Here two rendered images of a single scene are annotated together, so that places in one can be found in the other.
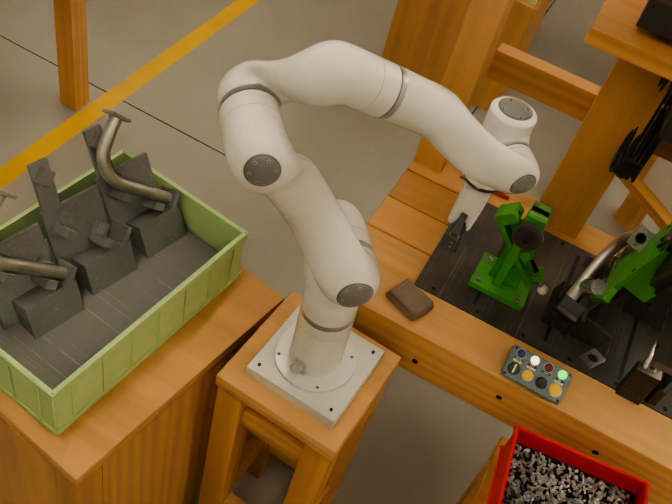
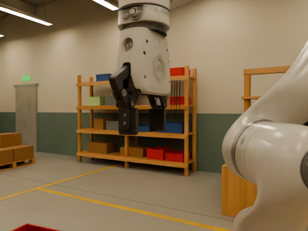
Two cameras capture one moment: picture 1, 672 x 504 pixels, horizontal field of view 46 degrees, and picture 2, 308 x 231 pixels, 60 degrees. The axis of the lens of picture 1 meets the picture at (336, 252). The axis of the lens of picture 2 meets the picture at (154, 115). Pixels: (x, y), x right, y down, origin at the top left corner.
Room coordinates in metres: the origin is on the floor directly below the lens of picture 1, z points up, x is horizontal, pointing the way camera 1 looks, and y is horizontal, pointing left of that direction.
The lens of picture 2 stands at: (1.59, -0.10, 1.33)
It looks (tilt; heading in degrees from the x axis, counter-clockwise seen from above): 1 degrees down; 194
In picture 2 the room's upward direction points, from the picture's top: straight up
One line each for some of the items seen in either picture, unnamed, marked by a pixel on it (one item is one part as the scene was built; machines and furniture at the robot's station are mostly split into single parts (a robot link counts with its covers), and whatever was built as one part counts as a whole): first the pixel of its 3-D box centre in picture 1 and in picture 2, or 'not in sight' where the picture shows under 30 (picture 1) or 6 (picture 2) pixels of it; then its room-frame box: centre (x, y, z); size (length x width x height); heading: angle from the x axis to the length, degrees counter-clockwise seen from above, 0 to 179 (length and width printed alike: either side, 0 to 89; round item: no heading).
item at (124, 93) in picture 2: not in sight; (123, 112); (1.22, -0.24, 1.32); 0.03 x 0.03 x 0.07; 75
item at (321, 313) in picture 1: (334, 261); (279, 192); (1.10, 0.00, 1.19); 0.19 x 0.12 x 0.24; 25
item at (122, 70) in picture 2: not in sight; (128, 78); (1.21, -0.24, 1.37); 0.08 x 0.01 x 0.06; 165
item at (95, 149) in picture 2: not in sight; (131, 119); (-4.31, -2.13, 1.10); 3.01 x 0.55 x 2.20; 74
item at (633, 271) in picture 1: (652, 266); not in sight; (1.39, -0.71, 1.17); 0.13 x 0.12 x 0.20; 75
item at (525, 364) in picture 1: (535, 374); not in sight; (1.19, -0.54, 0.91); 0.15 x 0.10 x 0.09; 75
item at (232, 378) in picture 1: (311, 370); not in sight; (1.07, -0.02, 0.83); 0.32 x 0.32 x 0.04; 71
